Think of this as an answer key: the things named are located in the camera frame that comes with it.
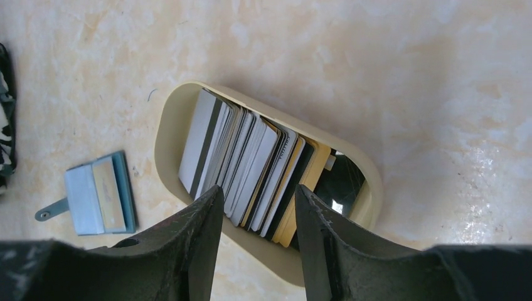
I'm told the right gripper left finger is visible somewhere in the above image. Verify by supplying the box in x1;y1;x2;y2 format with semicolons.
1;186;224;300

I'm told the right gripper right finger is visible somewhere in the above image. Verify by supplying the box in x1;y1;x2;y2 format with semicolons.
295;185;531;300

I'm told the blue card holder wallet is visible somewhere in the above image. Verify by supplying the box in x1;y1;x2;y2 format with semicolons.
35;150;137;236

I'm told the yellow credit card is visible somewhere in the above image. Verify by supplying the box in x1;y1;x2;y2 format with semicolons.
92;157;126;233

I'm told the credit cards stack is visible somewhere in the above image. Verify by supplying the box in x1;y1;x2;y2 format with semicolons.
178;88;366;249

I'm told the zebra striped cloth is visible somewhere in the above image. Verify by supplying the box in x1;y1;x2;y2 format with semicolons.
1;44;17;195

